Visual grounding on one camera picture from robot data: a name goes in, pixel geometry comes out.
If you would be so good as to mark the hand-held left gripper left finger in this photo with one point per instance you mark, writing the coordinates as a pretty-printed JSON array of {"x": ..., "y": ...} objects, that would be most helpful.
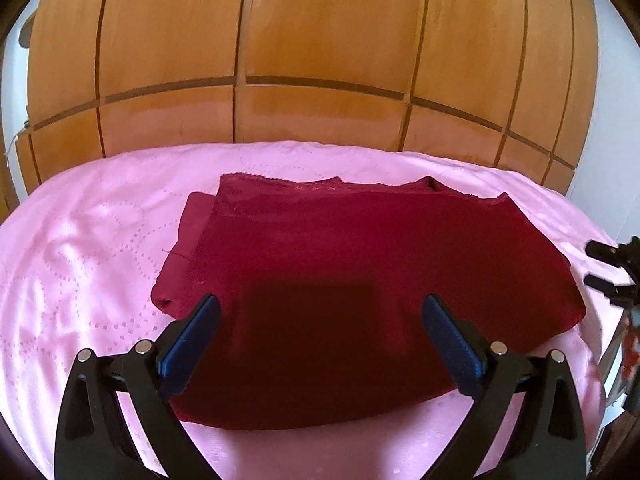
[{"x": 192, "y": 332}]

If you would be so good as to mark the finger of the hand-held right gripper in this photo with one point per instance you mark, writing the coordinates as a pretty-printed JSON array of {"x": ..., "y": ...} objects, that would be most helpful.
[
  {"x": 600, "y": 250},
  {"x": 602, "y": 284}
]

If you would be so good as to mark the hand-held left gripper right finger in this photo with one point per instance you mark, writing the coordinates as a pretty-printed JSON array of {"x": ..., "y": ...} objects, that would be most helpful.
[{"x": 450, "y": 340}]

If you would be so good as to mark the dark red embroidered shirt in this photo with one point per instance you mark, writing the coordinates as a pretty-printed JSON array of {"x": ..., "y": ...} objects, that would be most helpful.
[{"x": 360, "y": 280}]

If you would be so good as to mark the pink bed blanket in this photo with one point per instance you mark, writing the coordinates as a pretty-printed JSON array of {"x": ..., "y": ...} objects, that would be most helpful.
[{"x": 85, "y": 250}]

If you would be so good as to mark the wooden wardrobe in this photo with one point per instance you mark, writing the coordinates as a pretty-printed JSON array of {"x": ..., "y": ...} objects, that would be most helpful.
[{"x": 320, "y": 35}]

